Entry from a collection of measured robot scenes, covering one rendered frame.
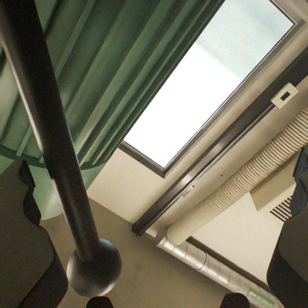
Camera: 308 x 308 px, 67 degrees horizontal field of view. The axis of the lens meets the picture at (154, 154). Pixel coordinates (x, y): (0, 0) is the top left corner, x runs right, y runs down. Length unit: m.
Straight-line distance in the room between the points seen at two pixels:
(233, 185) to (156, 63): 1.51
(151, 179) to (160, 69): 1.66
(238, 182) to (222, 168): 0.19
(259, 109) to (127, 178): 1.05
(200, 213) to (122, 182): 0.64
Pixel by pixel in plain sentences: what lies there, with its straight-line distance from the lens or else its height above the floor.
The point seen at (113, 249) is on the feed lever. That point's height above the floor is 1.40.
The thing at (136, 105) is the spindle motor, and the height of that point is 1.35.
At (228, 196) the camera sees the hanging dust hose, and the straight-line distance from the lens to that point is 1.68.
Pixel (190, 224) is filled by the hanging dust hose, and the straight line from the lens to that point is 1.84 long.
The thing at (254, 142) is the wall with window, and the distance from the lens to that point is 1.71.
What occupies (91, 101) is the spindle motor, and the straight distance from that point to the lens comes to 0.17.
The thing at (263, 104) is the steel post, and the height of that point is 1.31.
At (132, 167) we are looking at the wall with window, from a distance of 1.78.
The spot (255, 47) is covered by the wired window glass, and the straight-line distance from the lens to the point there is 1.62.
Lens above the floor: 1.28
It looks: 26 degrees up
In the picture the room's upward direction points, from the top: 140 degrees counter-clockwise
